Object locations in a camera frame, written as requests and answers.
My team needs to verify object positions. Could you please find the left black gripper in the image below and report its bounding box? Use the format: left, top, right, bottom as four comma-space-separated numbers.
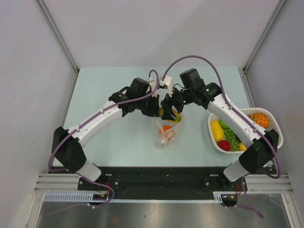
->
135, 92, 161, 117

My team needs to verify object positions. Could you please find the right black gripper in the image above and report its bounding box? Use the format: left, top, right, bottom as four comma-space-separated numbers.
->
161, 83, 194, 121

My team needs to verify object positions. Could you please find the yellow green mango toy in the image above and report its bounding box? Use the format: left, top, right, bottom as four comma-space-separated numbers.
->
158, 107, 182, 123

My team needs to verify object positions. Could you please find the orange toy fruit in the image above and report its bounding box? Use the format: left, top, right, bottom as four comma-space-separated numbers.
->
159, 125, 172, 138

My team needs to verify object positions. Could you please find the clear zip top bag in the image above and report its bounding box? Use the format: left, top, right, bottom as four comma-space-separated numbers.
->
152, 109, 185, 150

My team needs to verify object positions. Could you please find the yellow lemon toy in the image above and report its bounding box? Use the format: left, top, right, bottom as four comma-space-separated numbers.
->
210, 121, 224, 142

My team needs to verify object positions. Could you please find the small green lime toy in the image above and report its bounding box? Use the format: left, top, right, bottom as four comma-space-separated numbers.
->
219, 119, 229, 129

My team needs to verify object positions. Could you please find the green grape bunch toy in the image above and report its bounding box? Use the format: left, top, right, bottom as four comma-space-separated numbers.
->
224, 128, 240, 152

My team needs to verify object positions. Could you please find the red apple toy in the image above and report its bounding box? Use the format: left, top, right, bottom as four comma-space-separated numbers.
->
217, 140, 231, 152

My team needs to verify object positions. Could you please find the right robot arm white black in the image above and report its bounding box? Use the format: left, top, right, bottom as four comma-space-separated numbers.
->
160, 68, 279, 190

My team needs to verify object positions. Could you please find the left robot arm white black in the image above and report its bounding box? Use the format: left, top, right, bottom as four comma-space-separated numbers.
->
51, 78, 158, 190

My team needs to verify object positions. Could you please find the yellow orange mango toy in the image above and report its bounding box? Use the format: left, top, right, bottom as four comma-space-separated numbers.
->
238, 142, 247, 151

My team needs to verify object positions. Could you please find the pineapple toy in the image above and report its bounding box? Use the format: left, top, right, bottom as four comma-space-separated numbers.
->
249, 113, 270, 129

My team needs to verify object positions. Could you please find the white perforated plastic basket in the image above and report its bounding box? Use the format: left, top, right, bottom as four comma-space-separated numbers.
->
208, 107, 284, 154

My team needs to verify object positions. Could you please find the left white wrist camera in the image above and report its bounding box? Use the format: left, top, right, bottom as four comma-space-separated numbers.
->
147, 80, 158, 97

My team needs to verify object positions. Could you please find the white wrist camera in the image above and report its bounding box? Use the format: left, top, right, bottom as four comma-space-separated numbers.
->
159, 76, 174, 97
147, 80, 158, 97

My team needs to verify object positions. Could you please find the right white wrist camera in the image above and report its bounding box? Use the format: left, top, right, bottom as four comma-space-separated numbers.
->
159, 76, 174, 97

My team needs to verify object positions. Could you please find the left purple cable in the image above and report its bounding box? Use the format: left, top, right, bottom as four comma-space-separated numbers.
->
47, 70, 159, 173

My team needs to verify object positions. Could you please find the right aluminium frame post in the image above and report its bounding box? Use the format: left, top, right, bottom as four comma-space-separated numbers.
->
244, 0, 288, 71

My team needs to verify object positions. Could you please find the aluminium frame post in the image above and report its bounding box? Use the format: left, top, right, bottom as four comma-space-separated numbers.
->
244, 0, 288, 71
34, 0, 80, 73

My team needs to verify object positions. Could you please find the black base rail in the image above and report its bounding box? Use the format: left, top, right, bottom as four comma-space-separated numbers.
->
47, 166, 278, 202

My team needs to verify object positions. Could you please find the white slotted cable duct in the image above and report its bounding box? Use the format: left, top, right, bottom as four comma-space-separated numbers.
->
44, 191, 225, 204

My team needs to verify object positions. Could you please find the left aluminium frame post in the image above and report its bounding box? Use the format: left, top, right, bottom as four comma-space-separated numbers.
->
34, 0, 80, 73

